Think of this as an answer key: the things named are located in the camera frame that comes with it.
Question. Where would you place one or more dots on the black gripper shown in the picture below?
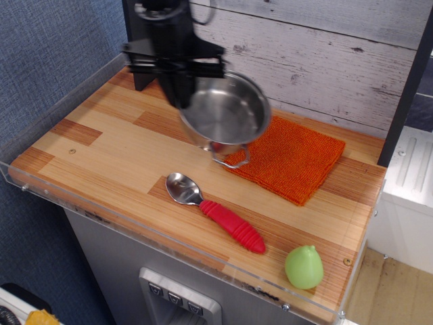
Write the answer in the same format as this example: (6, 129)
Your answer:
(179, 54)

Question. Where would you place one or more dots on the stainless steel pot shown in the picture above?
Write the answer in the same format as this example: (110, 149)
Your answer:
(224, 116)

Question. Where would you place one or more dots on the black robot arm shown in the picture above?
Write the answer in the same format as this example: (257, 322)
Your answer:
(159, 6)

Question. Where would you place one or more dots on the orange knitted cloth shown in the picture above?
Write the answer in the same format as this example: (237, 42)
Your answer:
(291, 160)

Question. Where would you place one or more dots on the grey toy fridge cabinet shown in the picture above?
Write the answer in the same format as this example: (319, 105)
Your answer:
(116, 259)

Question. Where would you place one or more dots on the silver dispenser button panel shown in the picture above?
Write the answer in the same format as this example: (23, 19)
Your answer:
(170, 302)

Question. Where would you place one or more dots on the green plastic pear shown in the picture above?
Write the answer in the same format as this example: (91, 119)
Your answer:
(304, 268)

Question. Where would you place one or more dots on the white ridged side counter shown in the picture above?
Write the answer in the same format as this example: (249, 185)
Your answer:
(401, 226)

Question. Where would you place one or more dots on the yellow object at corner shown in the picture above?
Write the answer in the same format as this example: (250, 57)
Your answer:
(41, 317)

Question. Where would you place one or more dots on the dark left support post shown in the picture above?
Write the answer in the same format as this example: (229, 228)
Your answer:
(138, 46)

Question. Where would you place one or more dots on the dark support post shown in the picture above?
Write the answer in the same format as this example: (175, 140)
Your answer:
(138, 46)
(413, 80)

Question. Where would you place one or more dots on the red handled metal spoon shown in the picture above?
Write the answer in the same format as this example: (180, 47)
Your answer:
(185, 191)

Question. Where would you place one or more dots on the clear acrylic guard rail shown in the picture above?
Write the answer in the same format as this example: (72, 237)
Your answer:
(106, 150)

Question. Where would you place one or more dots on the dark right support post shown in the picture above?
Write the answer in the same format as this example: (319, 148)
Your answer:
(413, 80)

